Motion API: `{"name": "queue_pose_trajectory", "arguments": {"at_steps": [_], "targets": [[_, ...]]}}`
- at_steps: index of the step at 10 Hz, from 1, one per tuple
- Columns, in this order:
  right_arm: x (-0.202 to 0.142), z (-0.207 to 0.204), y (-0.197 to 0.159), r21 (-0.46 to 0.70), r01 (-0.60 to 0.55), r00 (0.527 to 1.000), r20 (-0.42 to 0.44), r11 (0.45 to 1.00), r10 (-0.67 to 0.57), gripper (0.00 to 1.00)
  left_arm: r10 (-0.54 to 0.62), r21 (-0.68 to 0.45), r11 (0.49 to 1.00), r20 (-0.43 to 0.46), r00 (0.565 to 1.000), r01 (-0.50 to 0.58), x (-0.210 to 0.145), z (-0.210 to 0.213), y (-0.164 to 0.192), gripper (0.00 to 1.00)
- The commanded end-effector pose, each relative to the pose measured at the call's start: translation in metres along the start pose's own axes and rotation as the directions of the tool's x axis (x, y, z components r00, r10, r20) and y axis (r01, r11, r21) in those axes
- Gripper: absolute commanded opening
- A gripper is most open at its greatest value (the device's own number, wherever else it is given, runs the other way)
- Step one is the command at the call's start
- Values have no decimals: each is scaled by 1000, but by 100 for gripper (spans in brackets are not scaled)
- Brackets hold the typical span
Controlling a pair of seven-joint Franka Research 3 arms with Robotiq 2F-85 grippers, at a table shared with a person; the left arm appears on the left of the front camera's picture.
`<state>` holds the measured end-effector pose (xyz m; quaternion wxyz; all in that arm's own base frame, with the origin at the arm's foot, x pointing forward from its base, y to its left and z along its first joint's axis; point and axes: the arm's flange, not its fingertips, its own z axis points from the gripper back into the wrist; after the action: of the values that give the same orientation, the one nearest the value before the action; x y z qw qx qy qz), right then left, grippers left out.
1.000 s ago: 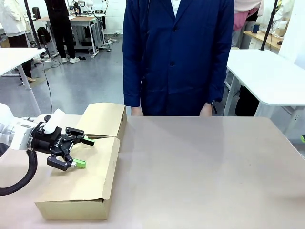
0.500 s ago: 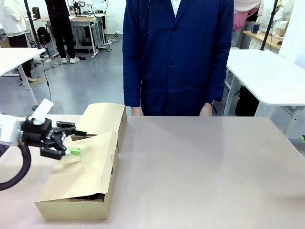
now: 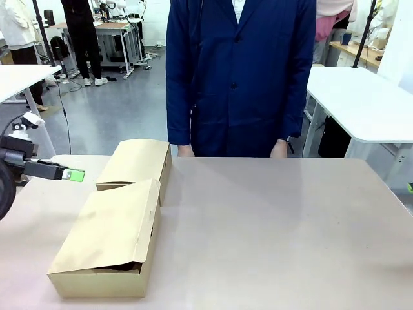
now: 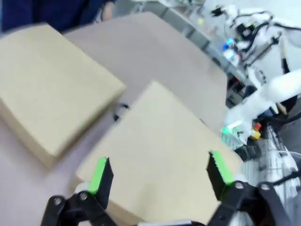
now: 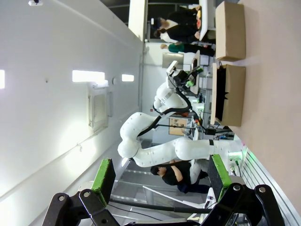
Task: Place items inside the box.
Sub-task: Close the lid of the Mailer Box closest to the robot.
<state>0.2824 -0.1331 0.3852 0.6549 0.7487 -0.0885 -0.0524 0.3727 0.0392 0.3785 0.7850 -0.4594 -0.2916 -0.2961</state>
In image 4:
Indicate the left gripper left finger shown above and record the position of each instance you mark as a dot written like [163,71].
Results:
[103,183]

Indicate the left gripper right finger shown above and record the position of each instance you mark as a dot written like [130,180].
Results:
[221,179]

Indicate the large brown cardboard box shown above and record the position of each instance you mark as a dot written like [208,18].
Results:
[160,141]

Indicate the small brown cardboard box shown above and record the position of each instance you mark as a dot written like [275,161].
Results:
[47,82]

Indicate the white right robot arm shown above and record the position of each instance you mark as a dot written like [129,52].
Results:
[282,84]

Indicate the person's left hand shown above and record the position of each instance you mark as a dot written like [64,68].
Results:
[107,10]

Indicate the yellow emergency stop button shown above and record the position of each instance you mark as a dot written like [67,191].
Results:
[255,134]

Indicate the person in blue coat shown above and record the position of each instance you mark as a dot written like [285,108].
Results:
[47,11]

